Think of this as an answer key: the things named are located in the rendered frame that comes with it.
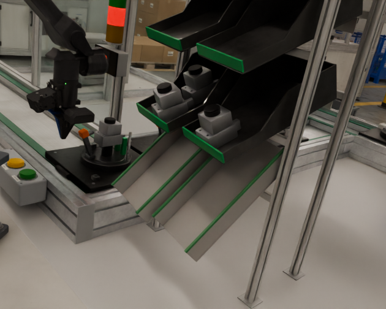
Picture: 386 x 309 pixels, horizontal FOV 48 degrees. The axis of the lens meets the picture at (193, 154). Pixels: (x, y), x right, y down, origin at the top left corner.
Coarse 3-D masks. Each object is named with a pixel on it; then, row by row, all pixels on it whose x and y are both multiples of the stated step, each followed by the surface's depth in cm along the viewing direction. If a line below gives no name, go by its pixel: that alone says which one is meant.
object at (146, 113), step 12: (192, 60) 95; (204, 60) 97; (180, 72) 95; (216, 72) 100; (228, 72) 86; (180, 84) 96; (216, 84) 86; (228, 84) 87; (216, 96) 87; (144, 108) 90; (156, 120) 86; (180, 120) 84; (192, 120) 86; (168, 132) 84
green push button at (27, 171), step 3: (21, 171) 105; (24, 171) 105; (27, 171) 106; (30, 171) 106; (33, 171) 106; (21, 174) 104; (24, 174) 104; (27, 174) 104; (30, 174) 104; (33, 174) 105; (21, 177) 104; (24, 177) 104; (27, 177) 104; (30, 177) 104; (33, 177) 105
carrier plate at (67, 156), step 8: (48, 152) 118; (56, 152) 119; (64, 152) 120; (72, 152) 121; (80, 152) 122; (136, 152) 128; (48, 160) 118; (56, 160) 114; (64, 160) 115; (72, 160) 116; (64, 168) 111; (72, 168) 112; (80, 168) 112; (72, 176) 109; (80, 176) 108; (88, 176) 109; (104, 176) 110; (112, 176) 111; (80, 184) 106; (88, 184) 105; (96, 184) 106; (104, 184) 107; (88, 192) 104
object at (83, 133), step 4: (84, 128) 111; (80, 132) 109; (84, 132) 109; (88, 132) 110; (92, 132) 111; (80, 136) 110; (84, 136) 110; (88, 136) 111; (84, 140) 111; (88, 140) 111; (84, 144) 112; (88, 144) 112; (88, 148) 112; (88, 152) 113; (92, 152) 114
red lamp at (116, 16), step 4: (108, 8) 123; (112, 8) 122; (116, 8) 122; (120, 8) 123; (108, 12) 124; (112, 12) 123; (116, 12) 123; (120, 12) 123; (124, 12) 124; (108, 16) 124; (112, 16) 123; (116, 16) 123; (120, 16) 123; (124, 16) 125; (108, 20) 124; (112, 20) 123; (116, 20) 123; (120, 20) 124; (112, 24) 124; (116, 24) 124; (120, 24) 124
